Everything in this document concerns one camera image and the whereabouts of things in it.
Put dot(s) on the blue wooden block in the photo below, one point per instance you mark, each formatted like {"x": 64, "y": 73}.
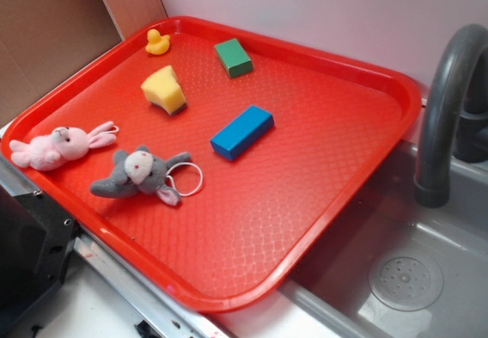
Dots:
{"x": 236, "y": 137}

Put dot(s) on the grey toy sink basin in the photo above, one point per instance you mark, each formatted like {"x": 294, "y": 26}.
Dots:
{"x": 389, "y": 267}

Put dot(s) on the metal rail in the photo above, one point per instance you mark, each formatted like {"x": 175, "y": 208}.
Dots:
{"x": 162, "y": 317}

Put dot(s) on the grey toy faucet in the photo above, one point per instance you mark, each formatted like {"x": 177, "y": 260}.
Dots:
{"x": 455, "y": 118}

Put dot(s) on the pink plush bunny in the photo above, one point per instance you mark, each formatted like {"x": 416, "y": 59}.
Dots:
{"x": 63, "y": 145}

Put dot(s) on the red plastic tray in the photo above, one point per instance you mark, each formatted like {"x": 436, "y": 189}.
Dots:
{"x": 335, "y": 121}

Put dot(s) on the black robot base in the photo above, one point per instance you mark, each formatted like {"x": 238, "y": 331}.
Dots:
{"x": 37, "y": 237}

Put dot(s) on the brown cardboard panel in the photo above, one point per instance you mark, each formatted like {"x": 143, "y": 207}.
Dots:
{"x": 44, "y": 42}

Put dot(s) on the yellow sponge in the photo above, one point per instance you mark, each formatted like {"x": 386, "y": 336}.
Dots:
{"x": 163, "y": 89}

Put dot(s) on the green wooden block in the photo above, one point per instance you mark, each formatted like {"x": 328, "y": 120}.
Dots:
{"x": 234, "y": 59}

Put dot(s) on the grey plush elephant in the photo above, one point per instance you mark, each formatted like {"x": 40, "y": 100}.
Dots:
{"x": 143, "y": 172}

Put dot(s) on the yellow rubber duck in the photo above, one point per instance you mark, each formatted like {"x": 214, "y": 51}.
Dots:
{"x": 157, "y": 44}

